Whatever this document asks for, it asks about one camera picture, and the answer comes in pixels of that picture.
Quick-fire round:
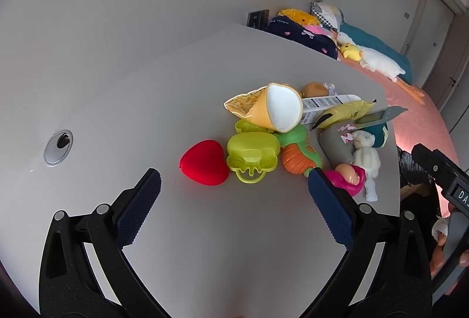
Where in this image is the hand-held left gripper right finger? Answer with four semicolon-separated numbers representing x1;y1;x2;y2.
298;168;435;318

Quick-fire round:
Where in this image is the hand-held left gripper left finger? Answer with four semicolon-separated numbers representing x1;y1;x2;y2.
38;168;169;318

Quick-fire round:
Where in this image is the trash bin with black bag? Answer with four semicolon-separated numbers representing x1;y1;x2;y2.
397;146;442;231

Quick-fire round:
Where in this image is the green orange rubber toy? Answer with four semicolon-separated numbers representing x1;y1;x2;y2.
275;126;323;176

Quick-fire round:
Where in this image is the yellow snack packet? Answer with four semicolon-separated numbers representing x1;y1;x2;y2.
311;100;377;131

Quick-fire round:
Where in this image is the person's right hand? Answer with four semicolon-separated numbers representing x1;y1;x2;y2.
429;216;451;276

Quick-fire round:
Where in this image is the pink toy with egg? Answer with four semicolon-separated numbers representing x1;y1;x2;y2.
324;163;367;198

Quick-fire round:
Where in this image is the white plush bear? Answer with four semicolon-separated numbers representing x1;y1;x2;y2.
350;131;382;202

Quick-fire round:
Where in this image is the grey pouch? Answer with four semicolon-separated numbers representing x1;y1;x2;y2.
318;126;358;163

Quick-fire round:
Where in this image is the pink bed sheet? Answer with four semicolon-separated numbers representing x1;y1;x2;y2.
339;58;460;216

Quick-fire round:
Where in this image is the teal plush item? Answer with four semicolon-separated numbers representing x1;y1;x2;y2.
363;122;389;148

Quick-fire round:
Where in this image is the red heart-shaped box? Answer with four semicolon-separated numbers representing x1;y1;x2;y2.
179;140;230;187

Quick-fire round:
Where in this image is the lime green plastic case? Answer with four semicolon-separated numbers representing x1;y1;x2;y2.
226;119;282;184

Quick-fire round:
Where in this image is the white carton box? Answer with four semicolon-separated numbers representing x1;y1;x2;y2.
300;94;361;124

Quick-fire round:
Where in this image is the brown bread toy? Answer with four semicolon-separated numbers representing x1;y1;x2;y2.
301;82;329;98

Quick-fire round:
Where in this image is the yellow popcorn paper cup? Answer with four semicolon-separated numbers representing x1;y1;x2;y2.
223;83;304;134

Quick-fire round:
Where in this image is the white goose plush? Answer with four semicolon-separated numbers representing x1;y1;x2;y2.
336;32;426;106

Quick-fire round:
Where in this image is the grey door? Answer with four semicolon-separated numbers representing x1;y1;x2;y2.
399;0;469;110

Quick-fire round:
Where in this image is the yellow duck plush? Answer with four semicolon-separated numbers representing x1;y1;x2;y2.
337;43;363;64

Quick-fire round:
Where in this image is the teal blanket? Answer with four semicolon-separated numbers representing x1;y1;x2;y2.
339;22;413;84

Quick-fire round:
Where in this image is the pink pillow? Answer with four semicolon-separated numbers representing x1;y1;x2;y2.
302;24;336;38

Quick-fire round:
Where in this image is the checkered pillow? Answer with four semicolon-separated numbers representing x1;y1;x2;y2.
311;2;345;29

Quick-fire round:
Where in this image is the yellow plush pillow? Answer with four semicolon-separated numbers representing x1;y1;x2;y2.
276;8;316;26

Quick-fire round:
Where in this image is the silver cable grommet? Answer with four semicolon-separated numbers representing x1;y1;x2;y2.
44;129;74;167

